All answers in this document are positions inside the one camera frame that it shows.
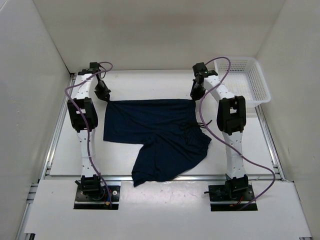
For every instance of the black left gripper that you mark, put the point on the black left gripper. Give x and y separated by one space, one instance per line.
106 93

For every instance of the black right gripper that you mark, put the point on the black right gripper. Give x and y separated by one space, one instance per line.
195 95

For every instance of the navy blue shorts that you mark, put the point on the navy blue shorts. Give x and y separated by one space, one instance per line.
172 139

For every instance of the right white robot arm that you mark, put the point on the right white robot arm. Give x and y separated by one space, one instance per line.
231 120

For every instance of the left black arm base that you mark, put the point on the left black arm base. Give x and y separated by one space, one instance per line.
92 194

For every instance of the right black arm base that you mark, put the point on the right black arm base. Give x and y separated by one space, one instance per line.
236 194

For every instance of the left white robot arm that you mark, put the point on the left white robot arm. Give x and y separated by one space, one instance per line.
84 120

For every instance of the white perforated plastic basket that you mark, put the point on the white perforated plastic basket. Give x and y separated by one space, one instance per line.
245 78

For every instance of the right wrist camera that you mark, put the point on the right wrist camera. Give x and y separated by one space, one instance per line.
200 71

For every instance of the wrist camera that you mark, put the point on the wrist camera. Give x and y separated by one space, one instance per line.
200 71
93 68

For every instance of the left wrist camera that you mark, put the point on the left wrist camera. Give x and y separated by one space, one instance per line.
93 68

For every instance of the aluminium table edge rail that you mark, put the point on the aluminium table edge rail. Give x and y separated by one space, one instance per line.
188 177

